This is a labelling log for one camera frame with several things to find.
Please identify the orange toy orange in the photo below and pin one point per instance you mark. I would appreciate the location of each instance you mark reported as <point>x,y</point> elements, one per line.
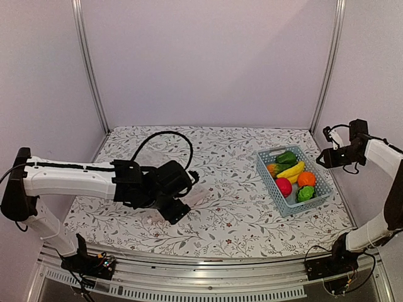
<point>306,179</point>

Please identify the right aluminium frame post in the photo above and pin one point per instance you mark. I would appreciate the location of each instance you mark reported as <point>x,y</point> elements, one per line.
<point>337,29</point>

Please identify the light blue perforated basket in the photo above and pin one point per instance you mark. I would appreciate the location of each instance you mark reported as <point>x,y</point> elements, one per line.
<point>290,206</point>

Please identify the aluminium frame post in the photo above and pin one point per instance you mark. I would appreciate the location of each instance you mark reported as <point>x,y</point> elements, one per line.
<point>88,65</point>
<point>337,29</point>

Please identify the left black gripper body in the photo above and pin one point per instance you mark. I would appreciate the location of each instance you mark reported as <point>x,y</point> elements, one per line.
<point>174,215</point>

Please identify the red toy apple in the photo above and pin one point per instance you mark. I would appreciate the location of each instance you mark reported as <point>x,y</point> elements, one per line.
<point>285,186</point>

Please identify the orange green toy mango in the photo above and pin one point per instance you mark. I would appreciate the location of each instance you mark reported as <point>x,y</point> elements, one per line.
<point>275,168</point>

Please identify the green toy pepper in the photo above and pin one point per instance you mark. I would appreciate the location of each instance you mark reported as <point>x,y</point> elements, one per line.
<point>287,157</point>

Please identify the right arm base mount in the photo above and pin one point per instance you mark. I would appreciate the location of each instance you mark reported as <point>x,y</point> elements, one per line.
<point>340,267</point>

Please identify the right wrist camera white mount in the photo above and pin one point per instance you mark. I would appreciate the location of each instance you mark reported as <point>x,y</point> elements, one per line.
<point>331,135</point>

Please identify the front aluminium rail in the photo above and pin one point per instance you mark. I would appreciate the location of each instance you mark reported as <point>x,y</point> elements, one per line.
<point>142,276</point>

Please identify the green toy watermelon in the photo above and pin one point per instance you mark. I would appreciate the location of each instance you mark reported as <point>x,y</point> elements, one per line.
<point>305,193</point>

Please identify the yellow toy banana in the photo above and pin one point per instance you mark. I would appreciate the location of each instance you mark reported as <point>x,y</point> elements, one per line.
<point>292,173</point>

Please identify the left aluminium frame post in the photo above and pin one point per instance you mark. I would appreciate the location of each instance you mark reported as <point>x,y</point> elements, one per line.
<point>88,65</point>

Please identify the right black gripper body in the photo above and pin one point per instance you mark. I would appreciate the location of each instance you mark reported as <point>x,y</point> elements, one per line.
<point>349,157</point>

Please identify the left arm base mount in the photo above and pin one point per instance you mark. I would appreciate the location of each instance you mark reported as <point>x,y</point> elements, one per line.
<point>101,266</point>

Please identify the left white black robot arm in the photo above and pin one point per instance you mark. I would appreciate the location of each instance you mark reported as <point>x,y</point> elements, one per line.
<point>122,181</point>

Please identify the clear zip top bag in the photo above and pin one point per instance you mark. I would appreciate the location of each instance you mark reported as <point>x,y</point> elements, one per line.
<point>156,159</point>

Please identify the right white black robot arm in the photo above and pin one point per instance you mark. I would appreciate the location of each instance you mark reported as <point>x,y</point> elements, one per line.
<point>353,145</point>

